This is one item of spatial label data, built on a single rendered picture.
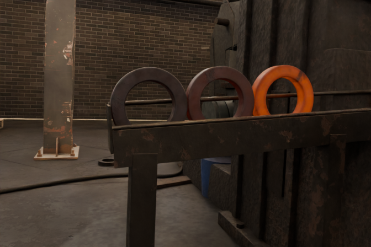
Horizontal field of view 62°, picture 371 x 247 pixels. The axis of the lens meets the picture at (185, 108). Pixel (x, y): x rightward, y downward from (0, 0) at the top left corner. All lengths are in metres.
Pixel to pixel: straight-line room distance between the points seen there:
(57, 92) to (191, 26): 4.63
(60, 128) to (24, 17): 4.07
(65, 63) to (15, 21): 3.88
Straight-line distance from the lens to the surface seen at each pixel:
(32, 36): 6.94
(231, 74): 0.80
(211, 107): 2.15
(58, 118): 3.26
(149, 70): 0.73
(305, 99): 0.92
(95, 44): 6.85
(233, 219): 1.68
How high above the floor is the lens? 0.72
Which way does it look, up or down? 3 degrees down
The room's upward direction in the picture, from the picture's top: 2 degrees clockwise
